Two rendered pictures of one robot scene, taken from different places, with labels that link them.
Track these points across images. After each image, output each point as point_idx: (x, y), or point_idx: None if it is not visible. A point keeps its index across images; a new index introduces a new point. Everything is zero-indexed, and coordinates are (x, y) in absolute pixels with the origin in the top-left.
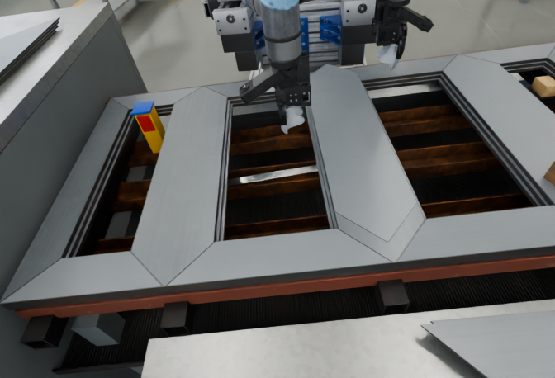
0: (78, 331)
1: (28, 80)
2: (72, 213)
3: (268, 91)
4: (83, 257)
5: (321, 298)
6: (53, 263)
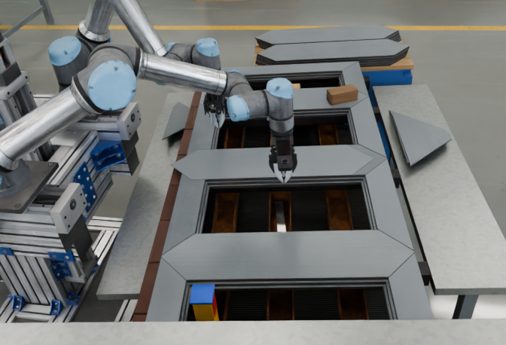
0: None
1: (208, 335)
2: None
3: (199, 203)
4: (397, 309)
5: None
6: None
